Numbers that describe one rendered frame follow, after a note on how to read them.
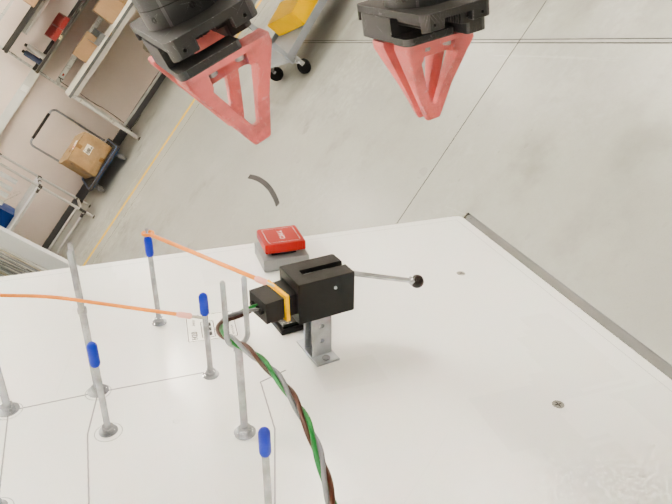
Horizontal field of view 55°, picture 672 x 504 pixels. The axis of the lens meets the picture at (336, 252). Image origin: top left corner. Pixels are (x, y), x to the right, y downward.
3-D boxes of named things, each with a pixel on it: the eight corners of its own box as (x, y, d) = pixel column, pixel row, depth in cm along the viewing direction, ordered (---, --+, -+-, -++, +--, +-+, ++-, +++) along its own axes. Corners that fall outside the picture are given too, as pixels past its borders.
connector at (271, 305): (311, 308, 58) (311, 288, 57) (264, 325, 55) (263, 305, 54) (294, 294, 60) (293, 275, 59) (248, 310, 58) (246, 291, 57)
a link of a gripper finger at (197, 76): (235, 174, 45) (166, 54, 40) (203, 146, 51) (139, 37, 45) (313, 123, 47) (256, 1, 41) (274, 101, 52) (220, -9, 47)
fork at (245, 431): (252, 422, 53) (241, 270, 47) (260, 435, 52) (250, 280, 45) (229, 430, 52) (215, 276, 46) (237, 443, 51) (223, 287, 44)
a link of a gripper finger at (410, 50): (415, 136, 54) (405, 21, 49) (371, 117, 60) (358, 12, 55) (479, 113, 56) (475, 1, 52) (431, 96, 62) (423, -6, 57)
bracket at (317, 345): (339, 360, 61) (340, 315, 59) (317, 367, 60) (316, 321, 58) (318, 336, 64) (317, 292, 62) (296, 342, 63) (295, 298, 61)
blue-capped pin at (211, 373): (221, 377, 58) (213, 294, 55) (205, 382, 58) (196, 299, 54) (216, 368, 60) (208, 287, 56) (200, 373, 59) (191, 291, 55)
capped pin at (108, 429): (103, 424, 53) (86, 336, 49) (121, 425, 53) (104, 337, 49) (95, 436, 51) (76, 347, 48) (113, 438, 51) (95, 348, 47)
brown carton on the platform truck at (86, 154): (101, 151, 774) (74, 134, 757) (113, 147, 728) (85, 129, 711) (84, 179, 765) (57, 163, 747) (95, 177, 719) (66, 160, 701)
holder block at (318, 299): (354, 309, 59) (355, 271, 58) (299, 325, 57) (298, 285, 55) (333, 289, 63) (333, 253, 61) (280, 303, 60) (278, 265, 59)
